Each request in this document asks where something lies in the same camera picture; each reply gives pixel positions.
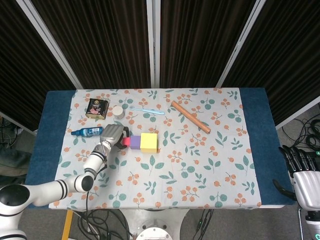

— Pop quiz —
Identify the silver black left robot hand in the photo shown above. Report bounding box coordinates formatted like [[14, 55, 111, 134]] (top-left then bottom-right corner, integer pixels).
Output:
[[99, 123, 131, 150]]

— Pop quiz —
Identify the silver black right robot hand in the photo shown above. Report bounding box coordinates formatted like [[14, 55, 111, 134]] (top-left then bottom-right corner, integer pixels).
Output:
[[272, 145, 320, 211]]

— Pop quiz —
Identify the purple cube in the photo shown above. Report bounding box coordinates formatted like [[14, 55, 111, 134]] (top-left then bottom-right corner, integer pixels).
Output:
[[129, 135, 142, 151]]

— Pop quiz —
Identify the yellow cube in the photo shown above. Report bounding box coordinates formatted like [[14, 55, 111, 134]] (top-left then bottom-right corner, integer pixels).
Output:
[[139, 132, 159, 154]]

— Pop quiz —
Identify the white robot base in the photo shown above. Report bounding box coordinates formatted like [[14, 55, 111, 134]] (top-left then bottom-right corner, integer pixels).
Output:
[[119, 208, 191, 240]]

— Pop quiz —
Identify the small white jar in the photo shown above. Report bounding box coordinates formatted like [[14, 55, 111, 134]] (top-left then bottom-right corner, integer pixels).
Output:
[[112, 105, 125, 120]]

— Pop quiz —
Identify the blue spray bottle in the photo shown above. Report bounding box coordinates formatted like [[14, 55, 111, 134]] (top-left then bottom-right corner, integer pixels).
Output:
[[70, 126, 104, 137]]

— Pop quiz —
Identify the black gold tea tin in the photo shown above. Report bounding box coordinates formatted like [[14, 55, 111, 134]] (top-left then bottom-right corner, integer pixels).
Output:
[[85, 97, 110, 120]]

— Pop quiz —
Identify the light blue toothbrush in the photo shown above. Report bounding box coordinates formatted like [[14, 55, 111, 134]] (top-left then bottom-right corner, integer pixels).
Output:
[[128, 105, 166, 116]]

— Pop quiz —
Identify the dark blue table cover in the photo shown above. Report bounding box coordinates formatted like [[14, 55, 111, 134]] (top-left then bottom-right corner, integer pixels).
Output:
[[24, 87, 296, 210]]

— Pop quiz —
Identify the floral fruit print tablecloth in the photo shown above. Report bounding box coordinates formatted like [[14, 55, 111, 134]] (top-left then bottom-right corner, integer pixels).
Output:
[[48, 87, 263, 210]]

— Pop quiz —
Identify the brown wooden rolling pin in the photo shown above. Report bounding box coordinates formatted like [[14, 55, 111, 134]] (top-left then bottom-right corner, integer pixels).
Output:
[[170, 100, 212, 134]]

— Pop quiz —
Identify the dark ribbed partition panel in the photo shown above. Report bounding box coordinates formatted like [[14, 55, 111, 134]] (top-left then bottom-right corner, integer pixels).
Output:
[[0, 0, 84, 137], [216, 0, 320, 130], [152, 0, 263, 89], [23, 0, 155, 90]]

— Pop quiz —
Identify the black floor cable bundle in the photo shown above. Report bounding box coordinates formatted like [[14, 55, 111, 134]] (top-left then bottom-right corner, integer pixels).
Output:
[[281, 116, 320, 152], [76, 208, 135, 240]]

